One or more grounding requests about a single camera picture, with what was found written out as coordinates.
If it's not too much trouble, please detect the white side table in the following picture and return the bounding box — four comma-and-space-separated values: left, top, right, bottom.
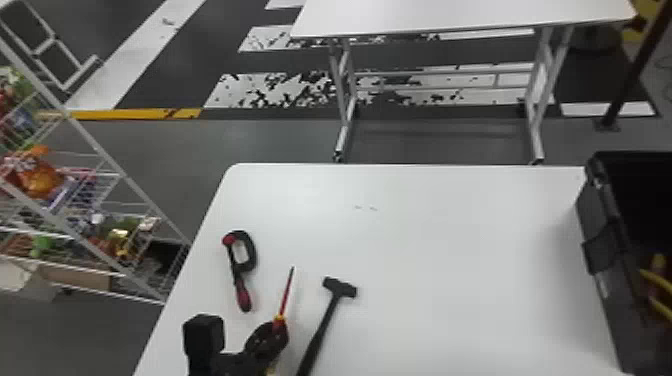
289, 0, 640, 166

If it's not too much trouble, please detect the black hammer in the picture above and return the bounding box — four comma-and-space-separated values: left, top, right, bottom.
294, 275, 359, 376

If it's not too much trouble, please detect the black post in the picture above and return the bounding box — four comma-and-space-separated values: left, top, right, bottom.
594, 0, 672, 132

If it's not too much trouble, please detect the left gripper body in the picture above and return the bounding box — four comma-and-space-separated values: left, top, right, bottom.
211, 350, 264, 376

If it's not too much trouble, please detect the orange snack packet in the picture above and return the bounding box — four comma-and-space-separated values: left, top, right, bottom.
2, 145, 66, 200

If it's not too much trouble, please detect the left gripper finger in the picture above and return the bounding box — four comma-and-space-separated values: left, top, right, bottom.
243, 319, 291, 366

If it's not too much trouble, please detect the red screwdriver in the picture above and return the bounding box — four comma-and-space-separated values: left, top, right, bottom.
269, 265, 297, 338

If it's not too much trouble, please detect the black tool box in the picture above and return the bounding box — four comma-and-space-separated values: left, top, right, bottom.
574, 150, 672, 376

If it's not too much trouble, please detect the white wire rack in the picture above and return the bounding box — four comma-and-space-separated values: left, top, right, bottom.
0, 0, 192, 307

